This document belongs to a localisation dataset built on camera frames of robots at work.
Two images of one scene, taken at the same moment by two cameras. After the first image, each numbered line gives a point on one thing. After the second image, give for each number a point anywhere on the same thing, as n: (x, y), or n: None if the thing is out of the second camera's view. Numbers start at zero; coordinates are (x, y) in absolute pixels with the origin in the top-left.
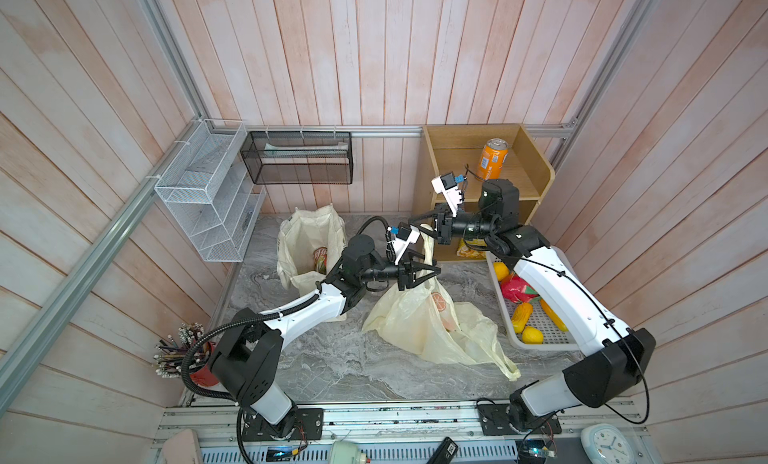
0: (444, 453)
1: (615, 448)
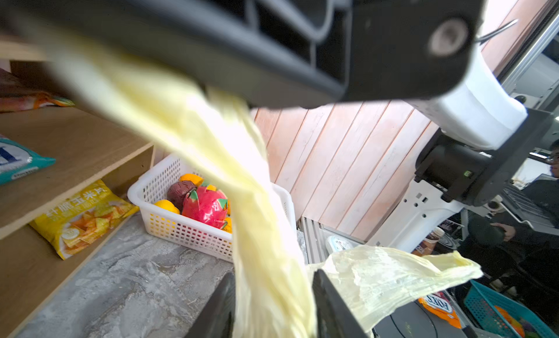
0: None
1: (338, 242)
